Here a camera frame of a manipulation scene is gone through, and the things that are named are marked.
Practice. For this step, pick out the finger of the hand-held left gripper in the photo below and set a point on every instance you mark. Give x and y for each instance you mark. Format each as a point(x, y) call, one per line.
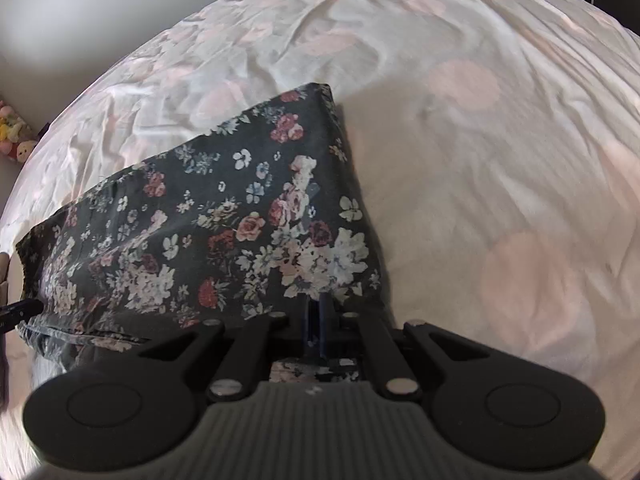
point(20, 312)

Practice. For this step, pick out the row of plush toys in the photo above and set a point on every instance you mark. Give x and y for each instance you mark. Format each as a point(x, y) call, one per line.
point(15, 135)

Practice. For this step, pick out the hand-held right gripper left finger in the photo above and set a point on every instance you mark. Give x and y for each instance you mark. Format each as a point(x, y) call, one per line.
point(307, 327)

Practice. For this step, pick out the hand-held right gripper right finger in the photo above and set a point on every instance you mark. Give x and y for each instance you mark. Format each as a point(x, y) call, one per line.
point(326, 327)

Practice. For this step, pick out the dark floral pants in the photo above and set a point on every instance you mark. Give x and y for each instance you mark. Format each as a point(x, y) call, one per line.
point(225, 210)

